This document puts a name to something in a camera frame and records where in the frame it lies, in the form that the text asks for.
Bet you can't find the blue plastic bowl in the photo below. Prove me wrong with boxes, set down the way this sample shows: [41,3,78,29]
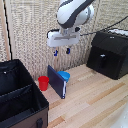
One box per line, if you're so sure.
[56,70,71,84]

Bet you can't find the black fryer handle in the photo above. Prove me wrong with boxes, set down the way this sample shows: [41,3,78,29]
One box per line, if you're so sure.
[98,54,108,70]

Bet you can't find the white item atop fryer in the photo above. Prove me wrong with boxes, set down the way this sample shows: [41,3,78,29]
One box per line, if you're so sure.
[108,28,128,37]

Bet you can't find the black air fryer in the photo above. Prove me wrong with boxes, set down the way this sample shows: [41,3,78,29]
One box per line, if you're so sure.
[86,30,128,81]

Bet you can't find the black fabric storage box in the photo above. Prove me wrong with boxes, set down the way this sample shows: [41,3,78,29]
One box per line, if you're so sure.
[0,58,51,128]

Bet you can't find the dark blue flat board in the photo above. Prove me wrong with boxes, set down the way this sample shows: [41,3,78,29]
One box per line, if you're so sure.
[46,64,67,100]

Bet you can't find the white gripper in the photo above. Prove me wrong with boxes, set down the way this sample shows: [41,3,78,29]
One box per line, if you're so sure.
[46,28,81,58]

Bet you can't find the red plastic cup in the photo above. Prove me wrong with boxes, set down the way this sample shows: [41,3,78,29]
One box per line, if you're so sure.
[37,75,50,92]

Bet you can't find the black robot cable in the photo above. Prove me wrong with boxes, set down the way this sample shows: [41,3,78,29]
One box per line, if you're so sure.
[79,16,128,37]

